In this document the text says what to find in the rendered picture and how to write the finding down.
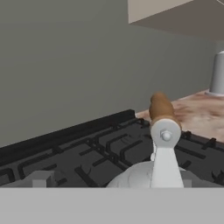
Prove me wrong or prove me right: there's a grey cylindrical appliance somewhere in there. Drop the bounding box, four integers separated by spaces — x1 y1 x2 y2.
204 50 224 97

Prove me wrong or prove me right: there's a beige wall cupboard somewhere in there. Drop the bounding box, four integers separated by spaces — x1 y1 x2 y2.
127 0 224 41

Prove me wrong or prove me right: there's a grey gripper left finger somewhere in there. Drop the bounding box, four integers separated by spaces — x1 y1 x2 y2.
2 170 56 188

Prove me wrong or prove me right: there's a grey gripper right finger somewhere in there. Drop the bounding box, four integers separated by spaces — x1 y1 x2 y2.
179 169 223 188

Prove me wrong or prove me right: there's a white kettle with wooden handle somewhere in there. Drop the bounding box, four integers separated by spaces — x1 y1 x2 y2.
106 92 187 188

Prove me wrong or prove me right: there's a black gas hob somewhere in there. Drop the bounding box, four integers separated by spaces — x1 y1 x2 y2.
0 108 224 188

